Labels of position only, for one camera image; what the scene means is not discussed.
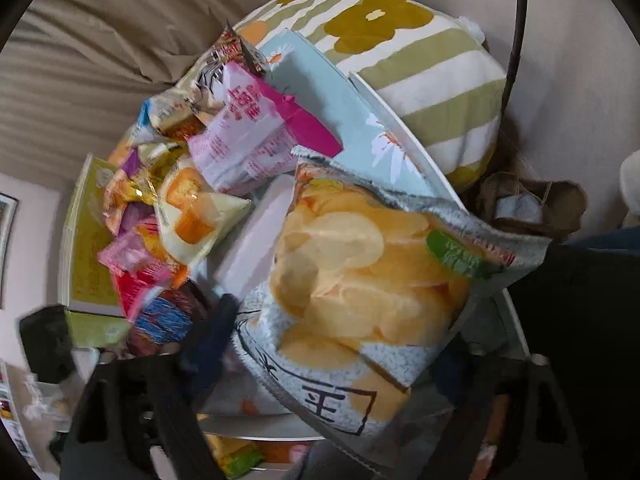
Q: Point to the framed wall picture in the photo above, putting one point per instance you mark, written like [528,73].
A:
[7,250]

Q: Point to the green cardboard box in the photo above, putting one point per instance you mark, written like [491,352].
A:
[87,240]

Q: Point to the beige curtain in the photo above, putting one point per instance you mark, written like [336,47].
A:
[100,45]

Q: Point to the light blue daisy tablecloth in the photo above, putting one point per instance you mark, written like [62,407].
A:
[320,85]

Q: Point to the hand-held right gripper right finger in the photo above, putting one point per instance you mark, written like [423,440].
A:
[452,375]

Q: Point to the pile of assorted snack packets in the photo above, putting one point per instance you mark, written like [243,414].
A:
[240,130]

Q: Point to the yellow green snack packet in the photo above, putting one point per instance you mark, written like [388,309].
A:
[237,455]

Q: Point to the brown paper bag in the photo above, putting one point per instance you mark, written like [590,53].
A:
[560,210]

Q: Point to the green striped floral quilt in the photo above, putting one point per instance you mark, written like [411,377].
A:
[425,55]

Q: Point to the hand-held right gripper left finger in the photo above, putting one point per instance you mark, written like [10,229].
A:
[212,332]

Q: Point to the large potato chip bag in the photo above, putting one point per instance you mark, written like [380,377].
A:
[360,270]

